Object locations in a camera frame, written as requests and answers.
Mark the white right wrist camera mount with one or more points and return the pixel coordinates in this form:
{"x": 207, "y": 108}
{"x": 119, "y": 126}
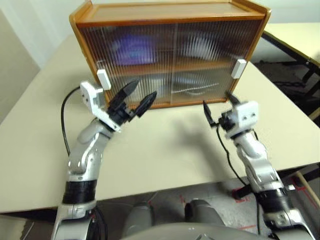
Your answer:
{"x": 247, "y": 112}

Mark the purple tissue pack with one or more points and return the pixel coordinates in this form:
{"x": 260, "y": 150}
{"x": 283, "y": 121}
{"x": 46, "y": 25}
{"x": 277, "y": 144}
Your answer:
{"x": 130, "y": 47}

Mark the wooden cabinet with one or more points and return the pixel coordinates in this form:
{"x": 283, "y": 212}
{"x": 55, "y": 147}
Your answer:
{"x": 162, "y": 12}

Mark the grey right robot leg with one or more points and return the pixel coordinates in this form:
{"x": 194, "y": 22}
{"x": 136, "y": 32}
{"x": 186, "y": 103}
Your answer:
{"x": 205, "y": 212}

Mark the grey left robot leg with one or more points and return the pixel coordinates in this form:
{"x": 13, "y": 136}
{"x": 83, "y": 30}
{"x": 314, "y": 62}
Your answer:
{"x": 137, "y": 217}

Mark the silver robot torso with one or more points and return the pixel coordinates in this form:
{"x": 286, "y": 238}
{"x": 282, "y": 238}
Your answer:
{"x": 187, "y": 232}

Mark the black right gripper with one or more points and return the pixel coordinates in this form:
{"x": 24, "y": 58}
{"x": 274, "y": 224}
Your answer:
{"x": 227, "y": 121}

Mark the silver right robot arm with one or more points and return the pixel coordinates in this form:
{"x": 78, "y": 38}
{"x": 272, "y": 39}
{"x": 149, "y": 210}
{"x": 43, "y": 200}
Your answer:
{"x": 252, "y": 155}

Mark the beige table black frame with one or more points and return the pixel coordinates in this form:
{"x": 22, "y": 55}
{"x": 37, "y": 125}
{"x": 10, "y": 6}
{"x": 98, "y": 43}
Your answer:
{"x": 300, "y": 35}

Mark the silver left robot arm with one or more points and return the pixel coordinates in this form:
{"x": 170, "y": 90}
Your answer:
{"x": 85, "y": 150}

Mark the wooden stick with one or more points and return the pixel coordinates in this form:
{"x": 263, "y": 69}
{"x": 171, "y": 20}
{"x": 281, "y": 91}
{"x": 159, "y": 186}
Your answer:
{"x": 306, "y": 186}

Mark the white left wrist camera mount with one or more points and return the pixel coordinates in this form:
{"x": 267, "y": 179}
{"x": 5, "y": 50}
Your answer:
{"x": 93, "y": 100}

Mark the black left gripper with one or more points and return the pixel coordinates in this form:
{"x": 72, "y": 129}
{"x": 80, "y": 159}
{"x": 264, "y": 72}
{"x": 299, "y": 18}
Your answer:
{"x": 120, "y": 113}

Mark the grey robot leg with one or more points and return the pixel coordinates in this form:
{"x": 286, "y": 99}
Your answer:
{"x": 137, "y": 217}
{"x": 205, "y": 212}

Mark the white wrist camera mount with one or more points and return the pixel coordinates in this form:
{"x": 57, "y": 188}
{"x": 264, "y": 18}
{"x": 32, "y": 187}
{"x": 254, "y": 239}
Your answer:
{"x": 93, "y": 100}
{"x": 247, "y": 112}

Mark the ribbed clear sliding door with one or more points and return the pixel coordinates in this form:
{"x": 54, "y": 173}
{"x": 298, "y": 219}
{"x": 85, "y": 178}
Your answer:
{"x": 100, "y": 45}
{"x": 237, "y": 37}

